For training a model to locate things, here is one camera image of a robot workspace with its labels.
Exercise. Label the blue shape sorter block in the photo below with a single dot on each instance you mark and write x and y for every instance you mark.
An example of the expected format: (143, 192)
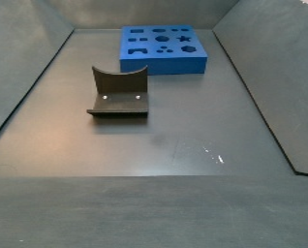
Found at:
(165, 48)

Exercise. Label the black curved holder stand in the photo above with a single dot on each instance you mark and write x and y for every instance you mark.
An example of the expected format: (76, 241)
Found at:
(121, 87)

